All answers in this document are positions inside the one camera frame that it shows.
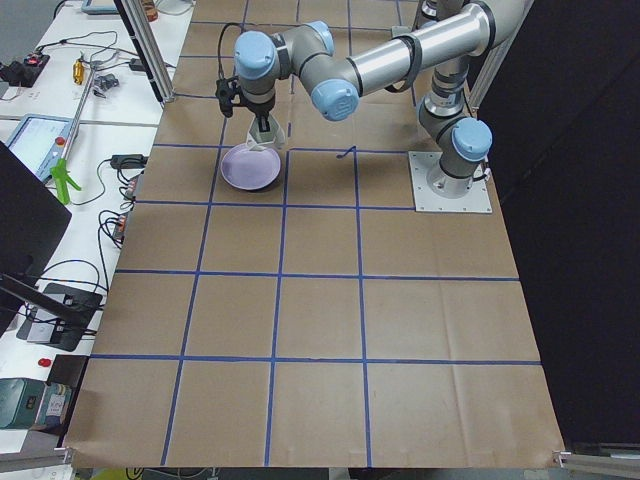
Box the black power adapter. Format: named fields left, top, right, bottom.
left=109, top=154, right=148, bottom=169

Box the white faceted cup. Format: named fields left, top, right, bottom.
left=245, top=117, right=286, bottom=151

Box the black monitor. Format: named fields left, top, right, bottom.
left=0, top=141, right=74, bottom=339

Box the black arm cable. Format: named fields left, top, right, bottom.
left=217, top=22, right=249, bottom=81

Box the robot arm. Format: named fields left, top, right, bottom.
left=216, top=1, right=525, bottom=198

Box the blue teach pendant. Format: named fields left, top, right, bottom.
left=6, top=114, right=72, bottom=183

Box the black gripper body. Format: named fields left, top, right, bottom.
left=240, top=90, right=275, bottom=117

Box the green handled reacher tool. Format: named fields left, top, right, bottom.
left=50, top=62, right=96, bottom=205

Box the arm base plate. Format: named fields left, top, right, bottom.
left=391, top=25, right=413, bottom=38
left=408, top=151, right=493, bottom=214

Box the yellow tool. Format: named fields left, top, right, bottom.
left=72, top=59, right=85, bottom=85

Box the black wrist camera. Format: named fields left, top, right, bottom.
left=215, top=76, right=244, bottom=118

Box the green box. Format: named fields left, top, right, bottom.
left=0, top=378, right=46, bottom=430

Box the lilac round plate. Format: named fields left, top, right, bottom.
left=220, top=144, right=281, bottom=191

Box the black power strip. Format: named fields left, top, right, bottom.
left=1, top=53, right=50, bottom=88

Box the black docking hub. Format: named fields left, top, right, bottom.
left=13, top=281, right=103, bottom=352

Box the aluminium frame post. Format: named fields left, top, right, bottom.
left=114, top=0, right=175, bottom=104

